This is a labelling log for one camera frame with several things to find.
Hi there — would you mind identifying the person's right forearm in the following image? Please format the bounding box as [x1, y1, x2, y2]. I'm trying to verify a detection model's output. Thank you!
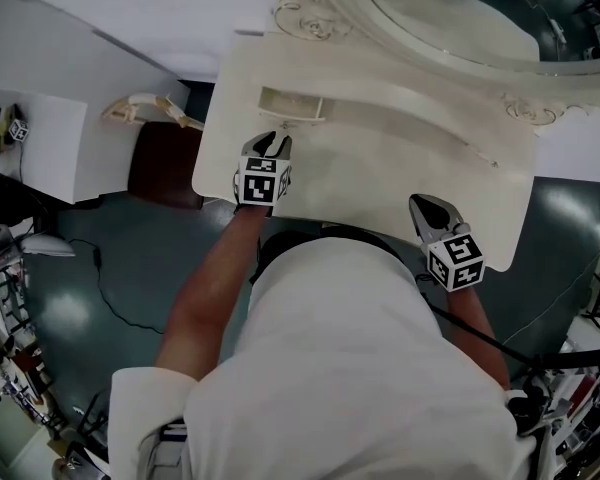
[446, 283, 512, 392]

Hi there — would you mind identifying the black floor cable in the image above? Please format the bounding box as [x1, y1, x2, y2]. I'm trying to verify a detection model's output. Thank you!
[66, 237, 167, 335]

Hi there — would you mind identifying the black shoulder strap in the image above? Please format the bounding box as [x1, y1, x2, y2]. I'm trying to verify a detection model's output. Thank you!
[418, 273, 600, 370]

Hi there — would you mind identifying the small cream drawer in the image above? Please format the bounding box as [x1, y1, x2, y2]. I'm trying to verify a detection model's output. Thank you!
[257, 85, 327, 130]

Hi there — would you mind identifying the patterned black white block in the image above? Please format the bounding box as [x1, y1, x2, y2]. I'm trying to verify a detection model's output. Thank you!
[7, 117, 30, 145]

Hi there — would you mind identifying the cluttered shelf rack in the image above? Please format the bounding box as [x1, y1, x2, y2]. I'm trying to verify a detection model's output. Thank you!
[0, 262, 57, 432]

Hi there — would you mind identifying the cream dressing table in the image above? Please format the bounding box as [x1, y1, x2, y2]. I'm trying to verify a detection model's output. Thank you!
[190, 0, 600, 274]

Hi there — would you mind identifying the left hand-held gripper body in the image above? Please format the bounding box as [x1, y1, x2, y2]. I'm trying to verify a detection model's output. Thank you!
[232, 131, 294, 219]

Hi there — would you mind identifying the cream chair dark red seat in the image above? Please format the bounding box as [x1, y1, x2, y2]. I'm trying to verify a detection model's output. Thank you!
[101, 91, 207, 212]

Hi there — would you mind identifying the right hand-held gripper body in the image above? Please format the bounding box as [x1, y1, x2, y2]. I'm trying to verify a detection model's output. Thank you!
[418, 200, 487, 294]

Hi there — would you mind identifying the oval mirror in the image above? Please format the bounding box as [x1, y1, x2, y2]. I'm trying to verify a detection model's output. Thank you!
[349, 0, 600, 77]

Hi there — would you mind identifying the white floor cable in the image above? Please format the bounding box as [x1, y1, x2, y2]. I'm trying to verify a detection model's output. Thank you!
[501, 245, 600, 345]

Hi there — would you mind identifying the person's left forearm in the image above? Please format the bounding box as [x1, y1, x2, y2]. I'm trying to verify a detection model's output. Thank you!
[153, 203, 274, 384]

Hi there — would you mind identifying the person's white shirt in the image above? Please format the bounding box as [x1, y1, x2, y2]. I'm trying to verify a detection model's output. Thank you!
[108, 236, 537, 480]

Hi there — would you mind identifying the white desk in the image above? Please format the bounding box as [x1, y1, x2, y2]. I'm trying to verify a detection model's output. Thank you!
[0, 86, 92, 205]

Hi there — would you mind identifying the cluttered white equipment rack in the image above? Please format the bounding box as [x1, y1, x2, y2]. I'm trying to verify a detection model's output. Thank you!
[508, 347, 600, 480]

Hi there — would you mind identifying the white wall socket box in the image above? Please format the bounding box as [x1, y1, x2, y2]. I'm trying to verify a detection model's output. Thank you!
[233, 16, 267, 37]

